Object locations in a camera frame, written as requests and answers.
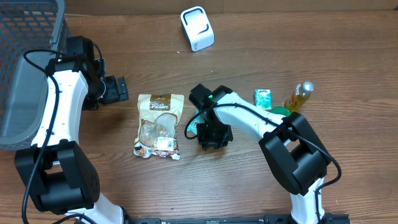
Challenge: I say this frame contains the green wet wipes pack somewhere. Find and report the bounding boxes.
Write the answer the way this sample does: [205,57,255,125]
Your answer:
[187,114,205,135]

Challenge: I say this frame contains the brown Pantree bag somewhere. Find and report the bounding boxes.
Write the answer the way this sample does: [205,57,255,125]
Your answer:
[134,94,185,153]

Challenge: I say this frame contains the green Kleenex tissue pack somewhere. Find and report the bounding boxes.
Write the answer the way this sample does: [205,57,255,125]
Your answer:
[254,89,272,110]

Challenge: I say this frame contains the colourful snack packet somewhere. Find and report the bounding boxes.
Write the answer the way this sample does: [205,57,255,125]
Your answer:
[133,144,180,161]

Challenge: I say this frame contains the green lid white jar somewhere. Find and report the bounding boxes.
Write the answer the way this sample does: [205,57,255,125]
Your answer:
[271,106,291,116]

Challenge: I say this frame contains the yellow Vim dish soap bottle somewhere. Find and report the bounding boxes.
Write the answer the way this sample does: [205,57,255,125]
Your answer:
[284,81,314,113]

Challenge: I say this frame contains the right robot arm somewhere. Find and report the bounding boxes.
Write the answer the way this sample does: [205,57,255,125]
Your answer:
[189,84,332,223]

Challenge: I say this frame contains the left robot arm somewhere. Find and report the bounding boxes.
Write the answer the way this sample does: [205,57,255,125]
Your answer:
[14,36,131,223]

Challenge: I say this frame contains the white barcode scanner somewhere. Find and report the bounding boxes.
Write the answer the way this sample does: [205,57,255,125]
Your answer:
[180,6,215,52]

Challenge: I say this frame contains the grey plastic mesh basket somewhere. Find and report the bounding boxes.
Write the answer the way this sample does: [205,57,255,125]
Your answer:
[1,0,71,151]

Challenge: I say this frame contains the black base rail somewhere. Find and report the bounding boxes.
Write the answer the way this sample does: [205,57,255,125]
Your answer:
[130,213,351,224]

